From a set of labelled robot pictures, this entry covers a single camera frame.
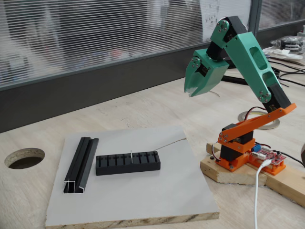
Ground orange 3D-printed circuit board mount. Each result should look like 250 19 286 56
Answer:
247 155 286 176

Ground black slotted holder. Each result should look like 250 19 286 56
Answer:
95 151 161 177

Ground black profile bar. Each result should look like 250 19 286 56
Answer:
222 61 248 86

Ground tape roll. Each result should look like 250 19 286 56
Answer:
238 110 281 130

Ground printed paper sheet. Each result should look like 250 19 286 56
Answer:
201 0 252 43

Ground white packets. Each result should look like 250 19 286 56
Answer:
262 47 303 60

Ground clear plastic parts bag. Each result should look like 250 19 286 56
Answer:
270 35 305 52

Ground brown cardboard sheet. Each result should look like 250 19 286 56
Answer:
269 56 305 65

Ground red controller board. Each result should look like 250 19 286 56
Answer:
249 143 286 166

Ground angled wooden base block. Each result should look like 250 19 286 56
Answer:
200 156 268 187

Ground long wooden base plank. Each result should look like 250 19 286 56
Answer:
206 142 305 207

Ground grey board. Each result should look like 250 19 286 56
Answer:
45 125 220 227

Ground black aluminium profile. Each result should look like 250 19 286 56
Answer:
63 136 100 194

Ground elbow servo wire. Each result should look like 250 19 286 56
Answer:
244 106 265 123

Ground base servo wire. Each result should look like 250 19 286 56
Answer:
211 142 221 162

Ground looped black cable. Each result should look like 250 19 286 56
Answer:
277 68 305 88

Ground black power cable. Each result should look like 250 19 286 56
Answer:
273 149 305 167

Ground white USB cable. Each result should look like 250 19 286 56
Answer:
253 159 271 229

